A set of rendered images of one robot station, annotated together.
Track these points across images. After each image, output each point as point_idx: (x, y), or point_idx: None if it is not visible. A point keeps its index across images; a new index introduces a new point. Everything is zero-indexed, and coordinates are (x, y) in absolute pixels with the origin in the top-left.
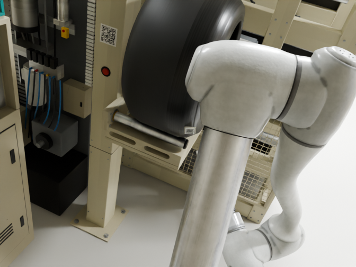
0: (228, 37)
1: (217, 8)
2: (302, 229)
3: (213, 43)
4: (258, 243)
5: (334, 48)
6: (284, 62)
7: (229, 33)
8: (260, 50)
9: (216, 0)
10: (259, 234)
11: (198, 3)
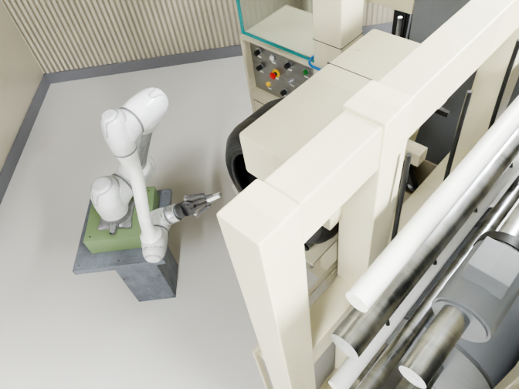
0: (239, 150)
1: (245, 125)
2: (146, 250)
3: (151, 88)
4: (152, 219)
5: (112, 109)
6: (124, 103)
7: (239, 147)
8: (133, 96)
9: (252, 123)
10: (156, 222)
11: (254, 116)
